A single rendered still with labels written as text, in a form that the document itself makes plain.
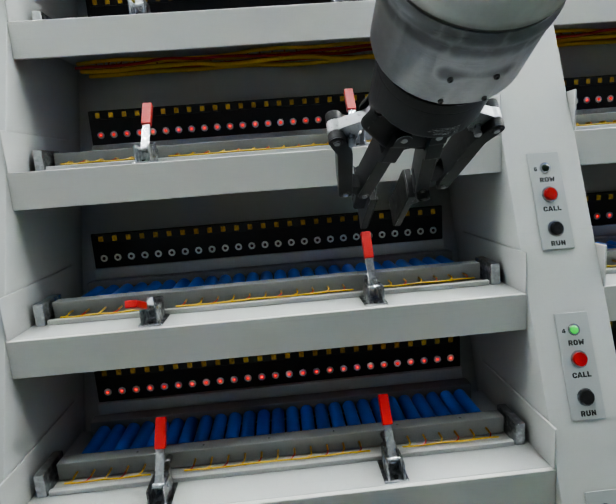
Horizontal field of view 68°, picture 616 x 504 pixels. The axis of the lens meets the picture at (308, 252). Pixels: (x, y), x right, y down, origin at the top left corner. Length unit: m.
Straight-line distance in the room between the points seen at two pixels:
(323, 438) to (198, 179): 0.36
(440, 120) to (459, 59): 0.06
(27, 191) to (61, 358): 0.20
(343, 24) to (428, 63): 0.43
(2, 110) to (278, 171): 0.34
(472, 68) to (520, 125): 0.41
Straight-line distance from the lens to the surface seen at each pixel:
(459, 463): 0.62
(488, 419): 0.67
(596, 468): 0.66
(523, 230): 0.62
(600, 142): 0.71
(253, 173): 0.58
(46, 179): 0.64
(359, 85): 0.85
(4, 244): 0.64
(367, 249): 0.58
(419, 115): 0.29
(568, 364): 0.63
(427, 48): 0.25
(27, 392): 0.67
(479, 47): 0.24
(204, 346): 0.56
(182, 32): 0.68
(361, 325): 0.55
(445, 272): 0.65
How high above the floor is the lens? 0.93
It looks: 9 degrees up
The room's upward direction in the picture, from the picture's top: 5 degrees counter-clockwise
